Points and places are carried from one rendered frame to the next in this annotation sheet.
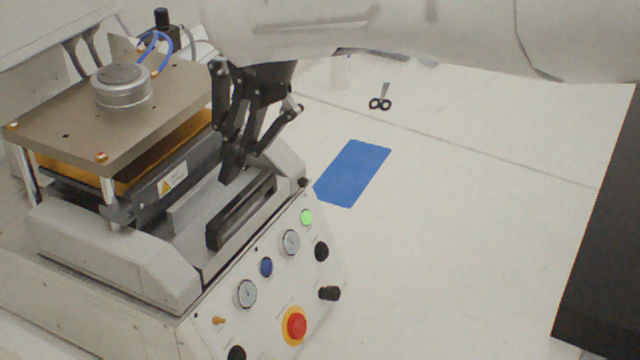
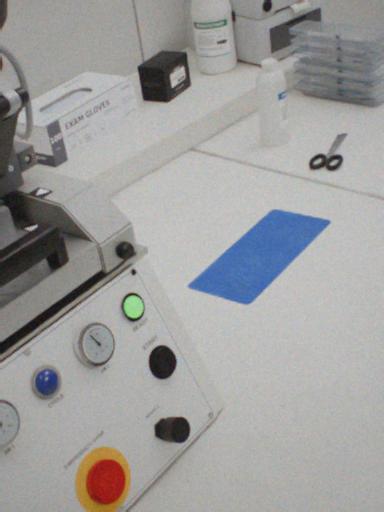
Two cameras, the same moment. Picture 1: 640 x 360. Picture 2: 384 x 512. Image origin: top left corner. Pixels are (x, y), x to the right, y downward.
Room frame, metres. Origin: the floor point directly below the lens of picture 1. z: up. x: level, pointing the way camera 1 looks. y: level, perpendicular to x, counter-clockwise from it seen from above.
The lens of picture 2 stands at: (0.20, -0.21, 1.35)
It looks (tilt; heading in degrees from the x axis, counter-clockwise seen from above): 31 degrees down; 14
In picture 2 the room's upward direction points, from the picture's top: 9 degrees counter-clockwise
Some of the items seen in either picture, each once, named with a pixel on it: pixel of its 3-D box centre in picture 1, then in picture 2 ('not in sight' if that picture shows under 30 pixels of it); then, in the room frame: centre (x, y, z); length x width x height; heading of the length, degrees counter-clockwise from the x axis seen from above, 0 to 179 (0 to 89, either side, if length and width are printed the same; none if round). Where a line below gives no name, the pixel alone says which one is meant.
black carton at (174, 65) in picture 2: not in sight; (164, 76); (1.66, 0.16, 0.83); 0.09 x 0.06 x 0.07; 159
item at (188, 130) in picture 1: (133, 122); not in sight; (0.82, 0.26, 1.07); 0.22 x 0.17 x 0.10; 152
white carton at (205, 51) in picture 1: (193, 61); (70, 116); (1.48, 0.30, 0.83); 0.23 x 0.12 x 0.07; 155
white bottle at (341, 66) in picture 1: (341, 58); (272, 102); (1.51, -0.05, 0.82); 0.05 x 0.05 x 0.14
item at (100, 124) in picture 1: (119, 102); not in sight; (0.85, 0.28, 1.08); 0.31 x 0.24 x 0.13; 152
